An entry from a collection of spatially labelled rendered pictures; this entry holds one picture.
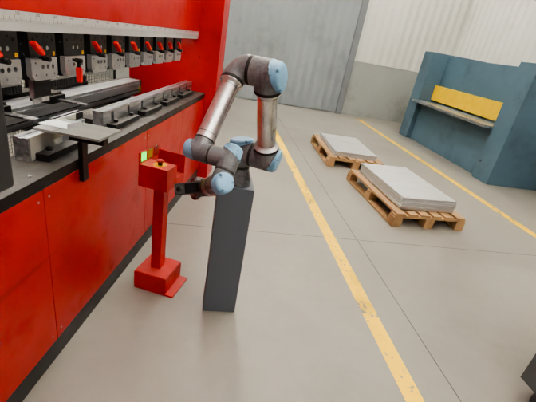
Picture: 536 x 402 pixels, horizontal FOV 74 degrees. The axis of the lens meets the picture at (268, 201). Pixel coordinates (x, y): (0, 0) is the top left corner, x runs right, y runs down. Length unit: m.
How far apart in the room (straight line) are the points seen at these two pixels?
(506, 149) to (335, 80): 4.67
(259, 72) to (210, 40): 2.20
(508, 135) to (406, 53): 4.60
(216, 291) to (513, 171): 5.37
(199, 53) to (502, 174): 4.79
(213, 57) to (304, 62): 5.85
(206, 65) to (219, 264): 2.19
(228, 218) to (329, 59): 7.91
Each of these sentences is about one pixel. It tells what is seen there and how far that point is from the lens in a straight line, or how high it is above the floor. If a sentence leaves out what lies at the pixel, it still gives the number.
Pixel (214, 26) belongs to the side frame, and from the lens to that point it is 3.62.
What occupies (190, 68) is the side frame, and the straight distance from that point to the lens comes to 3.69.
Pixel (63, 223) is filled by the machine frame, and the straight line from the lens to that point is 1.69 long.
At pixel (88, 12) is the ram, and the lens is 1.92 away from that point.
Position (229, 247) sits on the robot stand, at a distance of 1.91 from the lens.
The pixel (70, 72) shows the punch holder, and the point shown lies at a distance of 1.79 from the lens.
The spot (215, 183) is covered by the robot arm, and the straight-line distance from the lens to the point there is 1.25.
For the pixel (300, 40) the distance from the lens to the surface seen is 9.26.
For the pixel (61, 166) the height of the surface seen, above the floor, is 0.87.
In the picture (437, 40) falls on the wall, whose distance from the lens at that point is 10.53.
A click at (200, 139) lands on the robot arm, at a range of 1.36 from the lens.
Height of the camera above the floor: 1.46
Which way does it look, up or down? 24 degrees down
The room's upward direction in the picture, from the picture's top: 11 degrees clockwise
